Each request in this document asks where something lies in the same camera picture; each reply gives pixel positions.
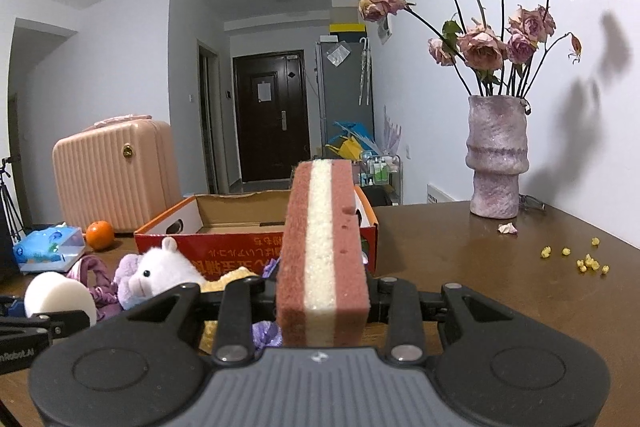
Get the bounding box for white round sponge ball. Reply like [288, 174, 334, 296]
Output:
[24, 272, 98, 326]

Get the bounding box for orange fruit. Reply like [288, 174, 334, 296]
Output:
[85, 220, 115, 251]

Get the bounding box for yellow bag on pile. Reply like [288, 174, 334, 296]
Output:
[326, 135, 362, 161]

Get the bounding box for dried pink rose bouquet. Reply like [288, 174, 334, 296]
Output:
[358, 0, 582, 100]

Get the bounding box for dark brown entrance door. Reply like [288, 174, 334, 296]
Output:
[233, 50, 310, 182]

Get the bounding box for grey refrigerator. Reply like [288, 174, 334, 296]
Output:
[316, 32, 374, 158]

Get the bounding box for white yellow plush alpaca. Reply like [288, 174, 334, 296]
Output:
[114, 236, 255, 310]

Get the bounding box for yellow black box on fridge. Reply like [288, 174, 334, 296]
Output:
[329, 23, 367, 35]

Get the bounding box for pink textured ceramic vase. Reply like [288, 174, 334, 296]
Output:
[465, 95, 529, 220]

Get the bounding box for rolling cart with bottles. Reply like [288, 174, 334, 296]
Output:
[357, 150, 402, 207]

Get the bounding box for fallen pink petal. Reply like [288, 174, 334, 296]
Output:
[498, 222, 518, 235]

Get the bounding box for pink cream striped sponge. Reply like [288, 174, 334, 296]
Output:
[276, 159, 370, 348]

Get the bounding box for red orange cardboard box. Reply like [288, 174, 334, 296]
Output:
[134, 190, 378, 281]

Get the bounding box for blue wet wipes pack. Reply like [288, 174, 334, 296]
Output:
[13, 227, 86, 273]

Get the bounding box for pink ribbed suitcase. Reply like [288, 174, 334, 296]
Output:
[52, 115, 182, 233]

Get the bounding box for purple drawstring fabric pouch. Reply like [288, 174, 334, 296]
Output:
[252, 259, 282, 353]

